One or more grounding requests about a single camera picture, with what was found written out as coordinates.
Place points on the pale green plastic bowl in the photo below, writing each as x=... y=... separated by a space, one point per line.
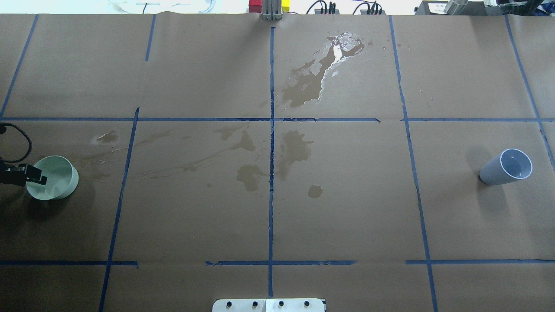
x=62 y=179

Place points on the red blue yellow block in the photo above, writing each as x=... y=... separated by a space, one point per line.
x=257 y=6

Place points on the black clamp with metal knob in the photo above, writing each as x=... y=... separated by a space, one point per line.
x=464 y=8

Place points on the white camera stand base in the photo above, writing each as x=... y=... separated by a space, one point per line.
x=270 y=305

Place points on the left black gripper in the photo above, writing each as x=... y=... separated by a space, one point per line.
x=18 y=173

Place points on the aluminium frame post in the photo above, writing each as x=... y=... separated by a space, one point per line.
x=272 y=11

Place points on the light blue plastic cup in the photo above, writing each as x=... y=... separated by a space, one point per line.
x=511 y=165

